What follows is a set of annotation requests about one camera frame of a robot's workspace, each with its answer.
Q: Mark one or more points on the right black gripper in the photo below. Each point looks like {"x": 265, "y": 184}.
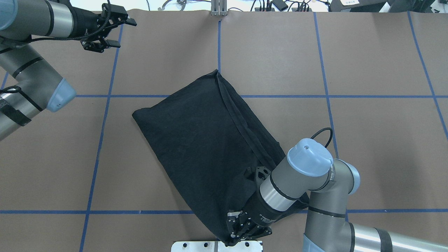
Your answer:
{"x": 259, "y": 214}

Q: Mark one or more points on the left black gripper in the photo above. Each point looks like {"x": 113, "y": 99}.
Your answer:
{"x": 85, "y": 25}

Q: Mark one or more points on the black graphic t-shirt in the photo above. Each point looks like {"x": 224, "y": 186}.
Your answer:
{"x": 210, "y": 143}

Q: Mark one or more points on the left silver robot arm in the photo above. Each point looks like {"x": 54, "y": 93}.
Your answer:
{"x": 38, "y": 85}

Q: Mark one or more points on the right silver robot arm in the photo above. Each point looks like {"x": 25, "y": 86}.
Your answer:
{"x": 309, "y": 166}

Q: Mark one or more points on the black power adapter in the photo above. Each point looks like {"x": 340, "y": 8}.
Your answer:
{"x": 279, "y": 4}

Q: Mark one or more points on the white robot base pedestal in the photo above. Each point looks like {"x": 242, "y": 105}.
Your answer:
{"x": 216, "y": 246}

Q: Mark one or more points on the aluminium frame post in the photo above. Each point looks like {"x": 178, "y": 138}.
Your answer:
{"x": 219, "y": 8}

